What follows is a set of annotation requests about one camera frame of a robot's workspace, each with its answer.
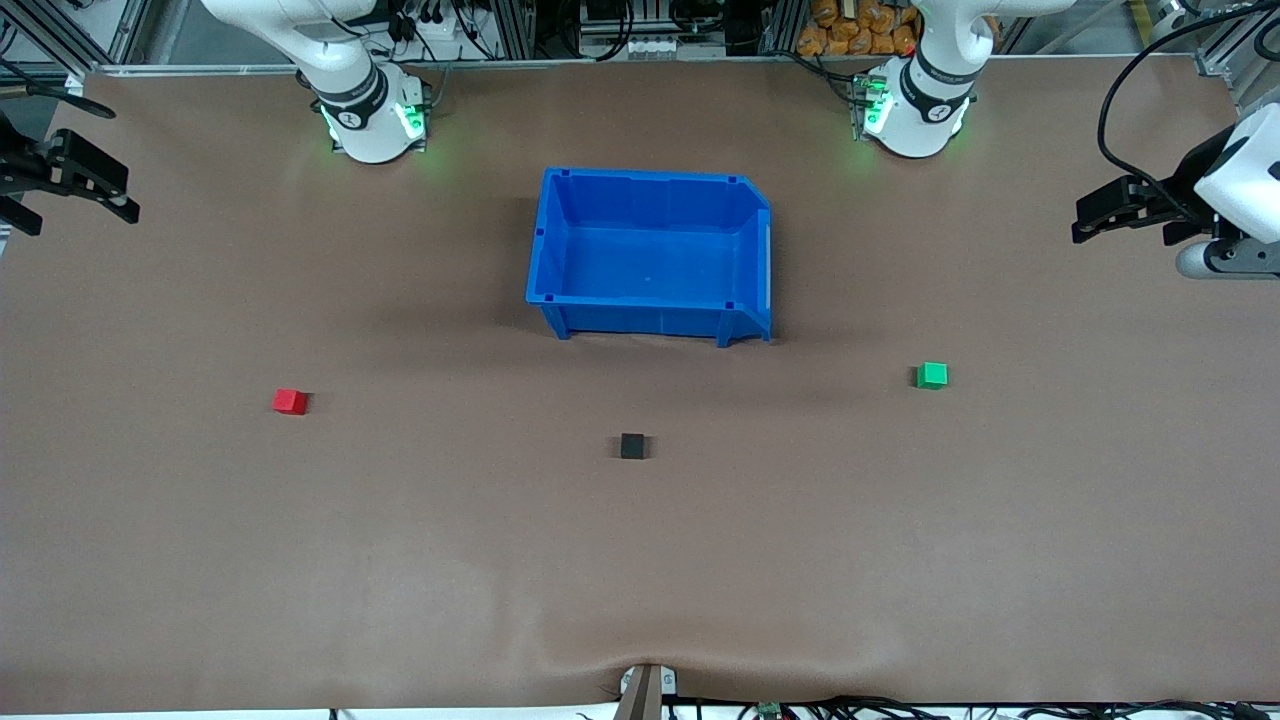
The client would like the brown table mat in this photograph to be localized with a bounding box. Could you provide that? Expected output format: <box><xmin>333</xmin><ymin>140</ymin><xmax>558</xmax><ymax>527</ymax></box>
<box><xmin>0</xmin><ymin>55</ymin><xmax>1280</xmax><ymax>715</ymax></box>

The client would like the white power strip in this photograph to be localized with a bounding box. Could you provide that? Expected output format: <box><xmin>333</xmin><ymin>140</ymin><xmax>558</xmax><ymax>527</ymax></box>
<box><xmin>398</xmin><ymin>0</ymin><xmax>463</xmax><ymax>43</ymax></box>

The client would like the metal table clamp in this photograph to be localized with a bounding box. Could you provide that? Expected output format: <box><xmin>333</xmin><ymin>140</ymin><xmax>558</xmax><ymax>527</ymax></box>
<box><xmin>612</xmin><ymin>663</ymin><xmax>679</xmax><ymax>720</ymax></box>

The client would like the bag of orange objects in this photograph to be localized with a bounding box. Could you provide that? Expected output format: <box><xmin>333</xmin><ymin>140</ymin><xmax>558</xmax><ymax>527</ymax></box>
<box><xmin>797</xmin><ymin>0</ymin><xmax>922</xmax><ymax>57</ymax></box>

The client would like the aluminium frame profile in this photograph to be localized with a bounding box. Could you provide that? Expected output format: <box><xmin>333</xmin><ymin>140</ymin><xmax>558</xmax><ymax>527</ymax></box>
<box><xmin>1195</xmin><ymin>0</ymin><xmax>1280</xmax><ymax>113</ymax></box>
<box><xmin>0</xmin><ymin>0</ymin><xmax>151</xmax><ymax>69</ymax></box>

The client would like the blue plastic storage bin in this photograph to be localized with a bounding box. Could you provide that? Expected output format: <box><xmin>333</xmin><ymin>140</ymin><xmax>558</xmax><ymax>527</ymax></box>
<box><xmin>525</xmin><ymin>167</ymin><xmax>774</xmax><ymax>348</ymax></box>

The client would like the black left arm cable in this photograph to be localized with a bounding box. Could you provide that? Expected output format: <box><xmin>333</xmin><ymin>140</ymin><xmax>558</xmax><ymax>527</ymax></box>
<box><xmin>1097</xmin><ymin>0</ymin><xmax>1280</xmax><ymax>196</ymax></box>

